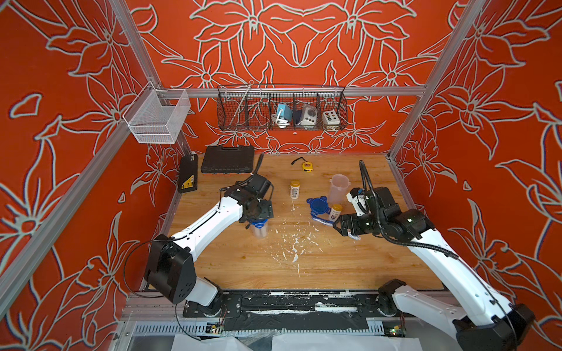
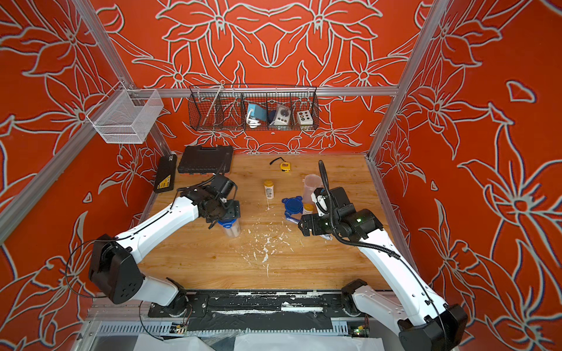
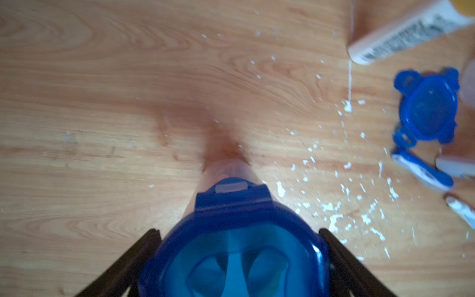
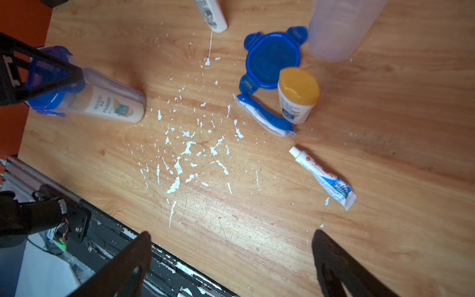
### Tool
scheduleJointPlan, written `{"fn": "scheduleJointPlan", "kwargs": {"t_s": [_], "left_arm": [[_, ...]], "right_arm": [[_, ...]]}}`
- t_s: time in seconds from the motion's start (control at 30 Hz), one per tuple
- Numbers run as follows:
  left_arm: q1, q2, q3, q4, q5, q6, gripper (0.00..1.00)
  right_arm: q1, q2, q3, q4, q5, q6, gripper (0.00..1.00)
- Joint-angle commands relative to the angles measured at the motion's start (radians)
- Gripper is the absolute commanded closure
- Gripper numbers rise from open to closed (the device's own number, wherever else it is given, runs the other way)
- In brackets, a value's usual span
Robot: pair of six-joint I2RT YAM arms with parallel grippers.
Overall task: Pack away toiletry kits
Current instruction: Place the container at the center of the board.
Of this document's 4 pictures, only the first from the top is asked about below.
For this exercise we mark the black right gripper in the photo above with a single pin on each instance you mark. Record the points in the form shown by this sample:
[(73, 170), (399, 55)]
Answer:
[(352, 219)]

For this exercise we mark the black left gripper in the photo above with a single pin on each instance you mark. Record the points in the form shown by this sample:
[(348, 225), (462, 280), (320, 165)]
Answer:
[(268, 210)]

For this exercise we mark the blue container lid front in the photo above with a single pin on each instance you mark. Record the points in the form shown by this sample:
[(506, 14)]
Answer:
[(259, 224)]

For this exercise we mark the blue container lid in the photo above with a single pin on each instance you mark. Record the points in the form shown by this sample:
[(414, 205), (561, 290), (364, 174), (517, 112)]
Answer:
[(318, 205), (259, 224)]

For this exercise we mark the clear plastic container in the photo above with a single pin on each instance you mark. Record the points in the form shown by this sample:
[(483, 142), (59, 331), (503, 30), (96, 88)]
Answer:
[(339, 185), (263, 233)]

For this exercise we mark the white bottle yellow cap back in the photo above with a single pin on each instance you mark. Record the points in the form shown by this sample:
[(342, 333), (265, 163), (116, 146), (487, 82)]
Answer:
[(295, 189)]

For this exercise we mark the white bottle yellow cap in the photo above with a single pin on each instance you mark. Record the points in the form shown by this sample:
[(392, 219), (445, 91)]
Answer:
[(295, 189), (335, 212)]

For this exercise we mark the blue toothbrush case back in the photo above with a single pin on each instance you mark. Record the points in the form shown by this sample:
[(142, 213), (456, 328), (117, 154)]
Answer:
[(323, 221)]

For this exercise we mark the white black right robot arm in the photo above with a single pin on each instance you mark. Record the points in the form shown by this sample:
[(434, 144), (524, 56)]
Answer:
[(483, 319)]

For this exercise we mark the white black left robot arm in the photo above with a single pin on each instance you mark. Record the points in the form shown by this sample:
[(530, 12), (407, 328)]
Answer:
[(171, 262)]

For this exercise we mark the black tool case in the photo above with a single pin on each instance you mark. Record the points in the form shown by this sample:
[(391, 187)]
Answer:
[(228, 160)]

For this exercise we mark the yellow tape measure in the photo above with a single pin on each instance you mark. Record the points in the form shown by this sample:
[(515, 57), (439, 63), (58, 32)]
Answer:
[(306, 166)]

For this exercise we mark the blue container lid back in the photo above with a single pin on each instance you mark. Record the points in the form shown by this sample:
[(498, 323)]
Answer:
[(318, 205)]

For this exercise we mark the black box yellow label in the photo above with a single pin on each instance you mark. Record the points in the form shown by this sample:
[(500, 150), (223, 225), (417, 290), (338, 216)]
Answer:
[(188, 174)]

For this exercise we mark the blue white device in basket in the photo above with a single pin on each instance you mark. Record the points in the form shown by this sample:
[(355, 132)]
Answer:
[(283, 116)]

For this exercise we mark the grey white device in basket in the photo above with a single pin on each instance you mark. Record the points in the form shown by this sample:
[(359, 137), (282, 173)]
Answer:
[(306, 117)]

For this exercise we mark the white button box in basket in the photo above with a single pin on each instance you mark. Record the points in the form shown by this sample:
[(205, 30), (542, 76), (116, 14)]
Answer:
[(331, 120)]

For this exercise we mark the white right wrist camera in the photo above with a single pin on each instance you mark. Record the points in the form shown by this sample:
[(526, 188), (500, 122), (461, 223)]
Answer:
[(357, 199)]

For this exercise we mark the black wire wall basket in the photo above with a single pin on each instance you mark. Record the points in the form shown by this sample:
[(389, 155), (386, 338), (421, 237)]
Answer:
[(249, 107)]

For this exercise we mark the white wire basket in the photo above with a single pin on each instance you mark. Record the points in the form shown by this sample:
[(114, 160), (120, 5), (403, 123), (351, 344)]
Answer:
[(156, 120)]

